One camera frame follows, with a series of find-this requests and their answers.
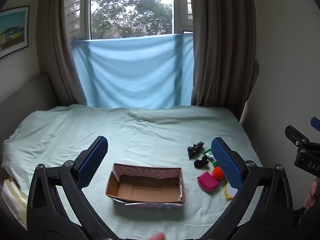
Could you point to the person's left hand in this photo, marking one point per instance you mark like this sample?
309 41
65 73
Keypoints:
156 237

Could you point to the cream folded bedding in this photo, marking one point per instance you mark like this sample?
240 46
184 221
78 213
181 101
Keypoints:
15 200

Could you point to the beige upholstered headboard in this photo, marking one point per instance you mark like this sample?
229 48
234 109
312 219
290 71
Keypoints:
25 97

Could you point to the window with white frame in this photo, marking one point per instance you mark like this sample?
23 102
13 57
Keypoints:
130 5

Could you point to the orange fluffy pompom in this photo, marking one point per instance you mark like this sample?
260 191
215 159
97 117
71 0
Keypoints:
216 173

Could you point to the bed with pale green sheet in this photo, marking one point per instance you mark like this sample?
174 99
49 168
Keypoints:
137 135

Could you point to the cardboard box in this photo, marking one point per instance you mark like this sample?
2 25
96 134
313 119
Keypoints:
145 190

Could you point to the brown curtain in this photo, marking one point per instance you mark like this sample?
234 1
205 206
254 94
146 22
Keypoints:
220 55
57 55

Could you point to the plain black scrunchie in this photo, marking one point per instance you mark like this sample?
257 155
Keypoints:
201 162

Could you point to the framed wall poster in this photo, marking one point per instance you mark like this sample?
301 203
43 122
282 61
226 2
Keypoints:
12 32

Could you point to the person's right hand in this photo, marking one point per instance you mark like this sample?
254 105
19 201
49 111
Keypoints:
312 192

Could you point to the light blue hanging cloth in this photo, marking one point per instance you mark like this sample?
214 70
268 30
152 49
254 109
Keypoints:
132 72

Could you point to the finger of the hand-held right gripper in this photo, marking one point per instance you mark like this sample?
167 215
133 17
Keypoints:
316 125
296 137

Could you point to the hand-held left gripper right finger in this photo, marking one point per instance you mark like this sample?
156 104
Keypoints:
227 162

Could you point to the person's right forearm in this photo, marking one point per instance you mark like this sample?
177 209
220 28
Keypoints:
308 222

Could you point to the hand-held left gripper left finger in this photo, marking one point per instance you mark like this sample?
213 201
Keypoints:
92 162

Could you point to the black patterned scrunchie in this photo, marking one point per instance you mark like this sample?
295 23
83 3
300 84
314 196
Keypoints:
195 150

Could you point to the yellow rimmed white mesh puff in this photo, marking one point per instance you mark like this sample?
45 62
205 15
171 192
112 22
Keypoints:
231 193

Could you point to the pink zip pouch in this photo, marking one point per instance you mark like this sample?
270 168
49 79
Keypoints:
208 182

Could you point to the green wet wipes packet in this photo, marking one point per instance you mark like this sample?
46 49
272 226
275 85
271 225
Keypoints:
209 155

